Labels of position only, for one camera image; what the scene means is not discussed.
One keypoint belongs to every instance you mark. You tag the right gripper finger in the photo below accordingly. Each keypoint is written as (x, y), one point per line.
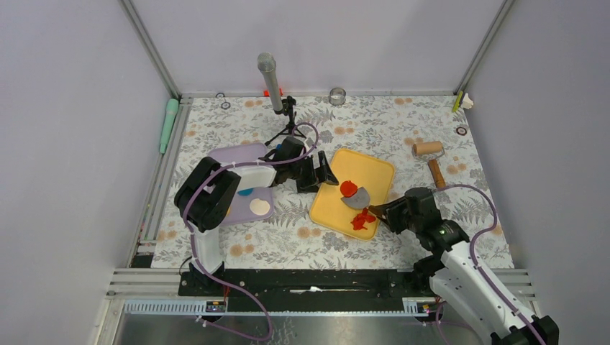
(394, 220)
(397, 209)

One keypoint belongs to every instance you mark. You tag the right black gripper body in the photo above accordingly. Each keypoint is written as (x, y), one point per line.
(414, 224)

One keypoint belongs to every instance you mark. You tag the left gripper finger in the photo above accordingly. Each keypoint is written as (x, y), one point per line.
(308, 178)
(324, 172)

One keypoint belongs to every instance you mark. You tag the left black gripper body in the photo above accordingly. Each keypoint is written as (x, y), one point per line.
(294, 168)

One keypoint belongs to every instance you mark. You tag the red dough scrap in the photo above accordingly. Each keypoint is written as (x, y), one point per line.
(361, 219)

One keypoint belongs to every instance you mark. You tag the metal dough scraper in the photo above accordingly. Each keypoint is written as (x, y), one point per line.
(363, 198)

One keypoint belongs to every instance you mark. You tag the yellow tray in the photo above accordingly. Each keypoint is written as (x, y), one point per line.
(363, 181)

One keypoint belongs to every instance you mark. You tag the purple tray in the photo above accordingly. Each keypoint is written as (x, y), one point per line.
(240, 211)

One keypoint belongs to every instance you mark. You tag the wooden dough roller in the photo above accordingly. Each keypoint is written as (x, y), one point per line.
(430, 152)

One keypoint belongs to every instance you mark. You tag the red dough ball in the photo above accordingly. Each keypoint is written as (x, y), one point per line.
(348, 189)

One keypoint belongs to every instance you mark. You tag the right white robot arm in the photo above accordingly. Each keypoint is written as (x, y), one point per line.
(455, 272)

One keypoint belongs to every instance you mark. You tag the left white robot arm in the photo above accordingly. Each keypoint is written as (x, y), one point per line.
(205, 197)

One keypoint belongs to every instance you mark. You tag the flat white dough disc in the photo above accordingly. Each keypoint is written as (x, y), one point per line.
(259, 207)

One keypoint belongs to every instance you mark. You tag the flat blue dough disc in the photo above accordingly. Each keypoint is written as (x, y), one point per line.
(245, 192)

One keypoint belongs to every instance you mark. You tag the black mini tripod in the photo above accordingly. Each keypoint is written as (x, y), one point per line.
(290, 129)

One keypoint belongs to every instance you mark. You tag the grey microphone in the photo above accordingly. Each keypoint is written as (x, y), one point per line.
(267, 66)

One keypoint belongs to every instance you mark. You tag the white corner clip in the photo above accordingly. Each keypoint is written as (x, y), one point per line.
(463, 101)

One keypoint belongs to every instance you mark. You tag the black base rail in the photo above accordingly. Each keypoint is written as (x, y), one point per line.
(313, 291)

